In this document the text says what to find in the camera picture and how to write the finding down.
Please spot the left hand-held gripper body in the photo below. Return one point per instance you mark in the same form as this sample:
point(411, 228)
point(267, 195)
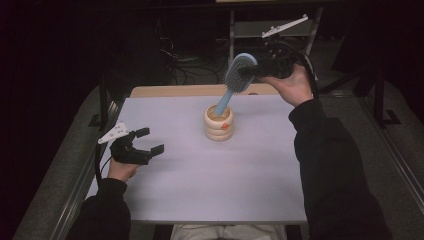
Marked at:
point(128, 153)

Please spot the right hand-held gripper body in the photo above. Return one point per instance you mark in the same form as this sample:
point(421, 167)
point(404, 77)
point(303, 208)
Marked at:
point(280, 61)

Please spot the light blue hairbrush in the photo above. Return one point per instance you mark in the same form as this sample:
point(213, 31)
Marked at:
point(235, 83)

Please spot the cream ribbed holder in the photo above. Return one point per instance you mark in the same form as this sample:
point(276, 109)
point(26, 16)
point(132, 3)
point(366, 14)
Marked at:
point(218, 131)

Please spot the person's left hand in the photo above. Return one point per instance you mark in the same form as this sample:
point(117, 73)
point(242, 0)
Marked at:
point(121, 171)

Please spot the person's right hand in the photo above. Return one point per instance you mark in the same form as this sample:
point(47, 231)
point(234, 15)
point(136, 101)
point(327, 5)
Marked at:
point(295, 88)

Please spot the black floor stand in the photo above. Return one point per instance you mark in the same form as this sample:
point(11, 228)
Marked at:
point(104, 106)
point(380, 100)

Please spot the white table cover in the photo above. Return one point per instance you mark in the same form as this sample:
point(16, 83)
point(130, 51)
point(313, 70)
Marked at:
point(216, 180)

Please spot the person's lap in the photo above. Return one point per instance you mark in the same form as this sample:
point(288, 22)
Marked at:
point(230, 232)

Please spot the grey metal table frame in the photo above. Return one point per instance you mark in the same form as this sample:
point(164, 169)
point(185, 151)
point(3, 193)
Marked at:
point(246, 29)

